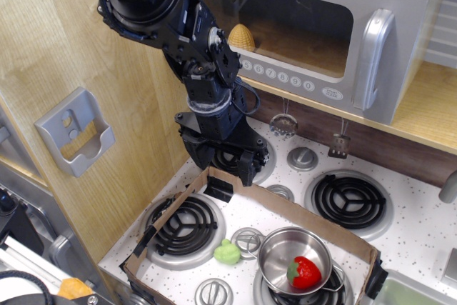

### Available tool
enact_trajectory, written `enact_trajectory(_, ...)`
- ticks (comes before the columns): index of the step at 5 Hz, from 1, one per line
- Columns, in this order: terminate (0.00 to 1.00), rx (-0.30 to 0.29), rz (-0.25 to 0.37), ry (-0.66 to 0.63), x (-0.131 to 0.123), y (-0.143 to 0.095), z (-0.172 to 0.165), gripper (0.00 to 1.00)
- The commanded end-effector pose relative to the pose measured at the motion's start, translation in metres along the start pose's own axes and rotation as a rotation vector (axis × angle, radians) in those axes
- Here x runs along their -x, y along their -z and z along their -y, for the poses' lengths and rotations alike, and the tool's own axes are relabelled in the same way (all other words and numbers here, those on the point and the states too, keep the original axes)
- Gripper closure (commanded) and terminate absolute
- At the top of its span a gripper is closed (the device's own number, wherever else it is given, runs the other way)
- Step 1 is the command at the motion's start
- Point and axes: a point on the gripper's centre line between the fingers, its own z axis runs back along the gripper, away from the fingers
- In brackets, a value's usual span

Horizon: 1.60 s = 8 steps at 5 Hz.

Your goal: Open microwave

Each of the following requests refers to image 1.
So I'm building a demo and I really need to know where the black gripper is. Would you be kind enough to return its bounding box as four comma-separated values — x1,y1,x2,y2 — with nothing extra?
174,99,269,186

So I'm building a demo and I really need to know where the grey toy microwave door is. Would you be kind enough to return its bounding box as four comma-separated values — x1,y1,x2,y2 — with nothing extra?
203,0,435,124

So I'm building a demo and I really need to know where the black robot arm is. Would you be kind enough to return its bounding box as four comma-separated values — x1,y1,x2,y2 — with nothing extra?
99,0,269,186

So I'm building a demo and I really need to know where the back left stove burner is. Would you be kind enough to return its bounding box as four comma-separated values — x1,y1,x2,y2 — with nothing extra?
211,141,276,184

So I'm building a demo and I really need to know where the stove burner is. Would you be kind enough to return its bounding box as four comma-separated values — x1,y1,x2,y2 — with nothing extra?
253,264,354,305
211,141,276,184
303,169,394,241
147,194,226,271

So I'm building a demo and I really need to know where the brown cardboard fence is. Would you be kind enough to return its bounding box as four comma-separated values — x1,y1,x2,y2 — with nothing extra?
121,167,388,304

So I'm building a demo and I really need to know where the small grey centre knob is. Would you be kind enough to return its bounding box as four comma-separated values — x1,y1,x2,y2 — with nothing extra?
266,184,295,202

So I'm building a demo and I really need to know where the grey back stove knob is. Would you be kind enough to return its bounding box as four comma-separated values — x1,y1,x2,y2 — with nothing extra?
287,147,318,171

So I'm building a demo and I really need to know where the grey stove knob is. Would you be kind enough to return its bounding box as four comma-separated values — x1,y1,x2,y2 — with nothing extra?
287,147,318,171
194,278,233,305
231,227,265,260

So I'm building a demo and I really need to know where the front left stove burner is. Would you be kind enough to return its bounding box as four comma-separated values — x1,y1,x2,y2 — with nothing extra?
147,194,226,271

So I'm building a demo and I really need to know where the grey middle stove knob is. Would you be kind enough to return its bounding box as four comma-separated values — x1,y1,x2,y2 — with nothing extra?
231,227,265,260

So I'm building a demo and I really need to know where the green toy vegetable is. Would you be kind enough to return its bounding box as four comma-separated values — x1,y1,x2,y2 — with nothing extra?
214,239,241,265

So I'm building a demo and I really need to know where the steel toy pot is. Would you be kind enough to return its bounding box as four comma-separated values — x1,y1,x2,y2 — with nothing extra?
246,226,345,298

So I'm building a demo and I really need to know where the hanging steel spatula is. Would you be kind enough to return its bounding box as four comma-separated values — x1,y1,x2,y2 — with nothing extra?
328,119,351,159

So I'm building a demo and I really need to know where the yellow toy corn piece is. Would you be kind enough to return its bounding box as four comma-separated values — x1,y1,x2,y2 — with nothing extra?
228,24,256,51

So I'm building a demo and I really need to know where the grey front stove knob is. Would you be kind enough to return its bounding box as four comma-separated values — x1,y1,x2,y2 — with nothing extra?
194,278,233,305

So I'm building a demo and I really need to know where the red toy strawberry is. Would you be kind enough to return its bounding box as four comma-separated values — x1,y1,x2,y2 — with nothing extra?
286,256,322,289

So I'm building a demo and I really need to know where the back right stove burner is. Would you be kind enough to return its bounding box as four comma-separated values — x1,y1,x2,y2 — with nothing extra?
303,169,394,241

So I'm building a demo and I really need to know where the front right stove burner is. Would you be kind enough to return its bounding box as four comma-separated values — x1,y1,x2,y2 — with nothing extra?
253,264,354,305

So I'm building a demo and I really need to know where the orange object bottom left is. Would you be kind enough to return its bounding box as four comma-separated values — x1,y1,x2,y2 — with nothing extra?
57,278,94,300

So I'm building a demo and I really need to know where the toy sink basin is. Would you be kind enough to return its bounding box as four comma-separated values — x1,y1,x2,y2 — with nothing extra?
371,269,456,305

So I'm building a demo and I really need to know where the grey toy faucet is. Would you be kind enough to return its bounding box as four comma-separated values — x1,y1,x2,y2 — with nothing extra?
438,171,457,204

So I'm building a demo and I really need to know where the grey wall phone holder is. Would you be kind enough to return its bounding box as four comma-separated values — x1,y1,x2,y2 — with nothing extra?
34,87,116,177

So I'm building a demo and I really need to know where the grey oven door handle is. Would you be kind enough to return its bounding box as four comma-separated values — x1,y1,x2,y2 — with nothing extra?
49,235,76,274

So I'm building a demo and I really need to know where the black cable bottom left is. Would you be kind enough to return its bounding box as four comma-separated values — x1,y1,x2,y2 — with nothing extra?
0,269,54,305

